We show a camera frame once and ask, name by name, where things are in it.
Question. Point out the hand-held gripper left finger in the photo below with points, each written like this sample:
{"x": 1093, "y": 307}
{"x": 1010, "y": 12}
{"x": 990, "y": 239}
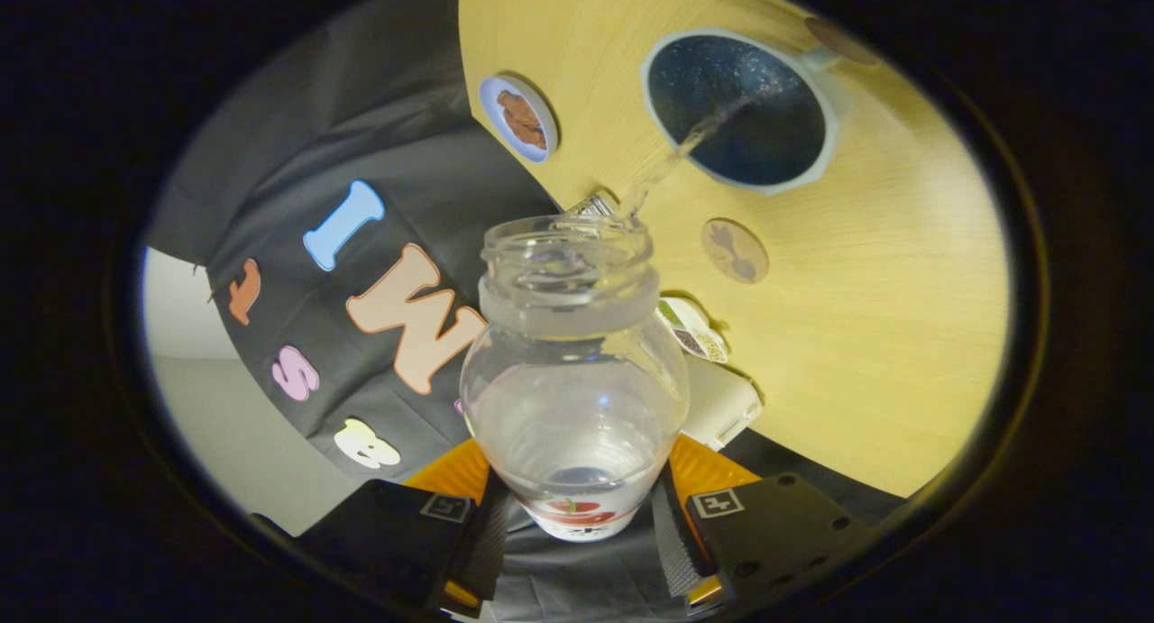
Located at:
{"x": 487, "y": 551}

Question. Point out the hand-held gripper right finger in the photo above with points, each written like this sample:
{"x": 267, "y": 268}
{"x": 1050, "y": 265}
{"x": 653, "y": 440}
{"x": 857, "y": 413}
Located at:
{"x": 672, "y": 551}

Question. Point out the clear juice bottle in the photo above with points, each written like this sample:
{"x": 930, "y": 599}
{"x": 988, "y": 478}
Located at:
{"x": 577, "y": 407}

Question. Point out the round printed wooden coaster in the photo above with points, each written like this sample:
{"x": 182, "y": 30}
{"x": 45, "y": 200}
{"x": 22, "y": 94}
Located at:
{"x": 735, "y": 251}

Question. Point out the blue speckled cup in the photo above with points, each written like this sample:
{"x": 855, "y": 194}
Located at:
{"x": 775, "y": 141}

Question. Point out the plain brown round coaster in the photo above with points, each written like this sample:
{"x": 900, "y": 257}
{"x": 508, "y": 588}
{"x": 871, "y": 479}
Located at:
{"x": 838, "y": 41}

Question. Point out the white toaster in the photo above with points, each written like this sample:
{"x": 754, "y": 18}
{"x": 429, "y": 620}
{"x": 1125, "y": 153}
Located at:
{"x": 717, "y": 402}

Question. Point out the pile of dark beans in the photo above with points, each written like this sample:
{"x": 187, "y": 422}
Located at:
{"x": 691, "y": 341}

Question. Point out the white divided tray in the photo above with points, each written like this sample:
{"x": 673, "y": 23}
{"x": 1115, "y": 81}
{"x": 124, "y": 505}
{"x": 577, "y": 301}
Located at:
{"x": 701, "y": 321}

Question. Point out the pile of green beans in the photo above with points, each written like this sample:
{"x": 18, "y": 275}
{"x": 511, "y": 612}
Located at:
{"x": 669, "y": 314}

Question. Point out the wooden table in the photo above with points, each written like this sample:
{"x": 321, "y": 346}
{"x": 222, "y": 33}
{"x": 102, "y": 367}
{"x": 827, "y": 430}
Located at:
{"x": 856, "y": 334}

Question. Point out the small ribbed glass jar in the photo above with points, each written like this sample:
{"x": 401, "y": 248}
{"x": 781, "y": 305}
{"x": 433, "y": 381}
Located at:
{"x": 593, "y": 206}

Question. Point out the brown meat piece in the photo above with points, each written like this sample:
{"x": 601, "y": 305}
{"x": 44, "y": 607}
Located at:
{"x": 535, "y": 134}
{"x": 514, "y": 107}

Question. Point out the black backdrop cloth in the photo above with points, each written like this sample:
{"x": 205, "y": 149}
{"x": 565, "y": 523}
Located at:
{"x": 361, "y": 136}

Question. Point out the light blue plate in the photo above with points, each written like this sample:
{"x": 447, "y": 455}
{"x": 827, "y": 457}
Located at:
{"x": 491, "y": 96}

